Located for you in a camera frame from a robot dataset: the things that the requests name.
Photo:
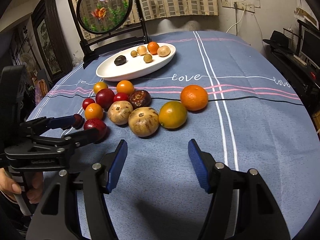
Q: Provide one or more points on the round goldfish screen stand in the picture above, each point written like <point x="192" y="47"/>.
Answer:
<point x="107" y="25"/>

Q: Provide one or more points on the large tan passion fruit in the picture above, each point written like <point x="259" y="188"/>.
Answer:
<point x="119" y="112"/>

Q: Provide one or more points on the olive round fruit front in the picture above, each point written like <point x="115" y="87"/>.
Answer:
<point x="147" y="58"/>

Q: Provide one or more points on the framed picture at left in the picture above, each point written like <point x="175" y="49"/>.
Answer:
<point x="50" y="40"/>

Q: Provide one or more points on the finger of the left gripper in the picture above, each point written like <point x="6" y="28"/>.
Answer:
<point x="77" y="139"/>
<point x="40" y="125"/>

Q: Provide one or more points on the beige round fruit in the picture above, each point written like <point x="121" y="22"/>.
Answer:
<point x="163" y="51"/>

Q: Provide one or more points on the small red cherry tomato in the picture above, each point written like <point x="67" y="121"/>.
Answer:
<point x="121" y="97"/>

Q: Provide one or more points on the large yellow-orange citrus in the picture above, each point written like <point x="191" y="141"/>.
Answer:
<point x="172" y="115"/>

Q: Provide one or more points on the blue striped tablecloth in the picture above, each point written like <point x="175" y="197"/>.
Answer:
<point x="254" y="119"/>

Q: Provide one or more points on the person's left hand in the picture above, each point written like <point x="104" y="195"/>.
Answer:
<point x="10" y="188"/>

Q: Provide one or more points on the small orange behind plum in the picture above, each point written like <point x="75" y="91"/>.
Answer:
<point x="125" y="86"/>

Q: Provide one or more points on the dark purple oblong plum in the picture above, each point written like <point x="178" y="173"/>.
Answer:
<point x="140" y="98"/>

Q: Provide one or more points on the black metal shelf rack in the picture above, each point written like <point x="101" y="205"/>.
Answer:
<point x="300" y="73"/>

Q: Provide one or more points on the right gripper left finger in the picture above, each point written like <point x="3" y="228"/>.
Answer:
<point x="57" y="215"/>

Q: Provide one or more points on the yellow-green small citrus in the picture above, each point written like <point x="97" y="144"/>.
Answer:
<point x="99" y="86"/>

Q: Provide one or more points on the large orange centre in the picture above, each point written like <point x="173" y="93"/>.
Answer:
<point x="94" y="110"/>

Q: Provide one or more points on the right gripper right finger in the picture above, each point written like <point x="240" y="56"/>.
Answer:
<point x="242" y="205"/>

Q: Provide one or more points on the wall power strip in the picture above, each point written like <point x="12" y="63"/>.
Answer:
<point x="238" y="5"/>

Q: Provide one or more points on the small olive longan fruit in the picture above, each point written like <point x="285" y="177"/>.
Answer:
<point x="133" y="53"/>

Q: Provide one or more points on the small orange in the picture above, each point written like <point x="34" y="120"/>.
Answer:
<point x="152" y="47"/>
<point x="125" y="86"/>
<point x="194" y="97"/>

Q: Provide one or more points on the white oval plate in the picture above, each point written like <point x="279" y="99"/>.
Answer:
<point x="134" y="67"/>

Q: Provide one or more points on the computer monitor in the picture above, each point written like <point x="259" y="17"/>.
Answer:
<point x="310" y="46"/>

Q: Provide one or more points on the black hat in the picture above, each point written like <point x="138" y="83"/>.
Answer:
<point x="279" y="41"/>

